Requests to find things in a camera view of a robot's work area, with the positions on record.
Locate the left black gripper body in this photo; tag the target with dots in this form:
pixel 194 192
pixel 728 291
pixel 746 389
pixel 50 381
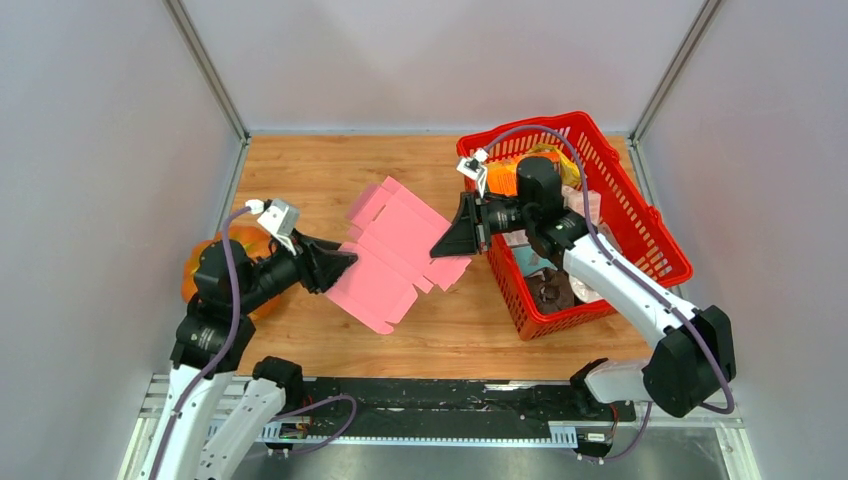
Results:
pixel 282 268

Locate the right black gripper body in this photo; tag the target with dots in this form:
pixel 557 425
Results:
pixel 498 216

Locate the pink paper box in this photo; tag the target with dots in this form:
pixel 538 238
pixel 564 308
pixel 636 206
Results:
pixel 392 232

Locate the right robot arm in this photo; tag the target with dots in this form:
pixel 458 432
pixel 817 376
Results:
pixel 692 360

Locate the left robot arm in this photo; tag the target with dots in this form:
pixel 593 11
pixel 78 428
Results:
pixel 209 344

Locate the orange snack box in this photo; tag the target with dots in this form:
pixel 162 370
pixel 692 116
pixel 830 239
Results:
pixel 502 174

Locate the teal box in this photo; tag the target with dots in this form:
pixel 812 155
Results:
pixel 528 261

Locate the orange pumpkin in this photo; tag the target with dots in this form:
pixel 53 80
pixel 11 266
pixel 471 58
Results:
pixel 256 243

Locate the yellow snack bag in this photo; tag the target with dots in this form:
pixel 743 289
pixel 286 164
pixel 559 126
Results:
pixel 564 165

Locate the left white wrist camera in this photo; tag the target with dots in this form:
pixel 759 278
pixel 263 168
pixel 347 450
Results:
pixel 279 219

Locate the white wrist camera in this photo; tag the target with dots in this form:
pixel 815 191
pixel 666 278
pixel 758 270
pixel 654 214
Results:
pixel 279 219
pixel 473 167

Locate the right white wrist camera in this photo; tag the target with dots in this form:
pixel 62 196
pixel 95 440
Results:
pixel 473 167

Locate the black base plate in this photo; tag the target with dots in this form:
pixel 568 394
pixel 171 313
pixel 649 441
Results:
pixel 386 408

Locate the aluminium frame rail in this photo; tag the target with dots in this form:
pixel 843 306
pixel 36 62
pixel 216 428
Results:
pixel 732 445

